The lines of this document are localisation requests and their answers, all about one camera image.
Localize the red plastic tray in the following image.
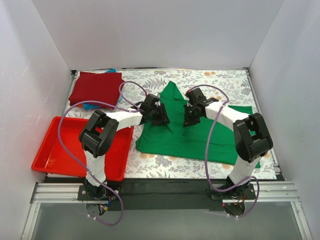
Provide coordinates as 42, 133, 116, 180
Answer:
31, 116, 134, 182

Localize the floral table cloth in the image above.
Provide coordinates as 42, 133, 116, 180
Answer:
61, 69, 280, 180

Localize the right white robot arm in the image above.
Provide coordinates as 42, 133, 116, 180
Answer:
184, 87, 273, 199

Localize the folded blue t shirt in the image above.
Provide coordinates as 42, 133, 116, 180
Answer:
82, 68, 117, 110

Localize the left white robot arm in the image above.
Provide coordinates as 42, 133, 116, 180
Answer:
79, 94, 170, 200

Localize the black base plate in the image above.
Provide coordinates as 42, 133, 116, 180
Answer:
77, 179, 256, 212

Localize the folded dark red t shirt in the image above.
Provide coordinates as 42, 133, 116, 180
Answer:
68, 72, 124, 105

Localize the green t shirt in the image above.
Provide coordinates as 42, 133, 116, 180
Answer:
135, 80, 261, 168

